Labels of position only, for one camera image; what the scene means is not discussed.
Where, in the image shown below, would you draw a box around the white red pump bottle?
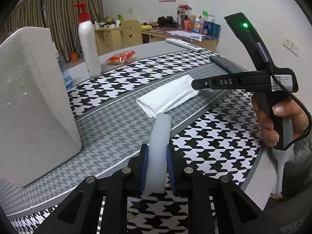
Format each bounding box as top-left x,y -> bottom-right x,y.
72,2 -> 102,78

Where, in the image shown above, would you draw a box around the person's right hand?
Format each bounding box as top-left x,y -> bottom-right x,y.
251,92 -> 310,147

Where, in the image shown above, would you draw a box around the wooden smiley chair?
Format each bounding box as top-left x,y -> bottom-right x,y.
121,20 -> 143,48

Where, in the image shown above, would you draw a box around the white foam roll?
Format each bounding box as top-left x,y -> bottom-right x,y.
145,113 -> 172,193

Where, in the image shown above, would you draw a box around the wooden desk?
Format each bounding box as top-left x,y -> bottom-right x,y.
95,27 -> 218,56

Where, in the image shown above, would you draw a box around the blue carton on desk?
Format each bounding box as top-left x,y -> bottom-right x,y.
203,21 -> 221,39

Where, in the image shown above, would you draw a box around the orange box on floor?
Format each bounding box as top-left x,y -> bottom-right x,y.
71,53 -> 78,63

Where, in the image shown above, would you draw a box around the trash bin with blue bag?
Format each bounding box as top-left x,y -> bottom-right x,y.
57,56 -> 74,90

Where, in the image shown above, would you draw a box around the brown window curtains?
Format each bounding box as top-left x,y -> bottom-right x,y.
1,0 -> 104,62

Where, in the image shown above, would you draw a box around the white remote control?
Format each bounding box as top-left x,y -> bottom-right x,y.
166,38 -> 203,52

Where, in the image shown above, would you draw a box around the houndstooth table mat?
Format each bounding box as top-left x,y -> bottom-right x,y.
0,48 -> 267,234

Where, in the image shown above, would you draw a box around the white papers on desk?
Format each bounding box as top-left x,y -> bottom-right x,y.
167,31 -> 203,42

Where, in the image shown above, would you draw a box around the white foam box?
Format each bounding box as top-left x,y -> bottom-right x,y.
1,27 -> 82,187

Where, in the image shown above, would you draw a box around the black phone on table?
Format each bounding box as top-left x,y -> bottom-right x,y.
209,56 -> 244,74

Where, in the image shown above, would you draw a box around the white cloth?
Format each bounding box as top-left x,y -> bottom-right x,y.
136,75 -> 199,118

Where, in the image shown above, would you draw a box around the red snack packet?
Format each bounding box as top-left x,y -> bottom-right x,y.
106,50 -> 136,65

